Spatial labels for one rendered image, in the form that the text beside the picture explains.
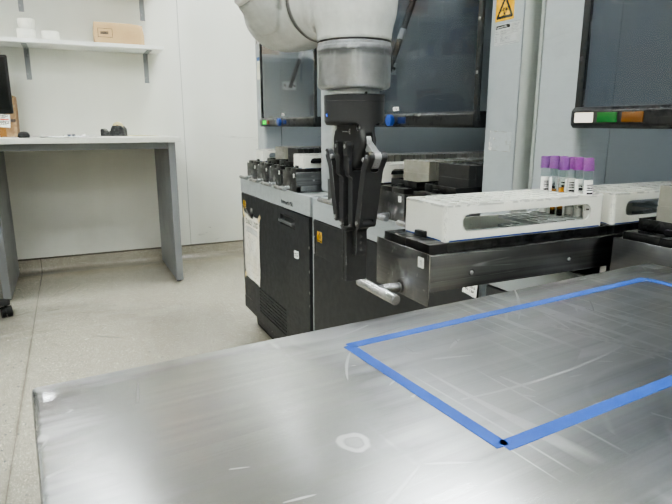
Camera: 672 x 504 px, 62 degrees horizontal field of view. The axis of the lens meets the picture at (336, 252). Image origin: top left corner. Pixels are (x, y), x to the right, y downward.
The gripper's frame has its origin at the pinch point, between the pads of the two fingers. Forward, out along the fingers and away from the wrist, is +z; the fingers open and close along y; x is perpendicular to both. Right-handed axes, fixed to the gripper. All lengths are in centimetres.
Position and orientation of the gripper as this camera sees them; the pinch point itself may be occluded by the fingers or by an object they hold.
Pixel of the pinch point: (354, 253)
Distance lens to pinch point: 73.1
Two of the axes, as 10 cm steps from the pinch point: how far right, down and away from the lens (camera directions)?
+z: 0.1, 9.7, 2.3
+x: -9.1, 1.0, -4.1
